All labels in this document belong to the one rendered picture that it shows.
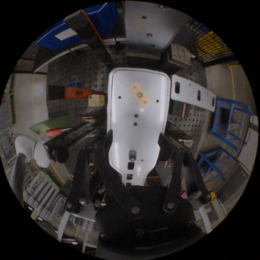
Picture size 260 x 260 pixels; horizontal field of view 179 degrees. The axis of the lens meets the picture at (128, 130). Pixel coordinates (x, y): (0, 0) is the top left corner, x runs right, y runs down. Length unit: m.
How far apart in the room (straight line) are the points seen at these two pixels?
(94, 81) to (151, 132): 0.53
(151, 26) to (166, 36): 0.05
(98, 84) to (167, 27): 0.55
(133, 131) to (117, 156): 0.13
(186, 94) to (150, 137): 0.23
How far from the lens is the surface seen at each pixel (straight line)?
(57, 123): 0.67
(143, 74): 0.30
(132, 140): 0.32
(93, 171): 0.34
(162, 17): 0.22
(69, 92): 0.19
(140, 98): 0.28
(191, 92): 0.38
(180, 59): 0.31
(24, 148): 0.77
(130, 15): 0.22
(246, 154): 8.05
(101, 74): 0.65
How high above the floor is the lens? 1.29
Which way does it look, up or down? 69 degrees down
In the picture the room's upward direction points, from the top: 176 degrees counter-clockwise
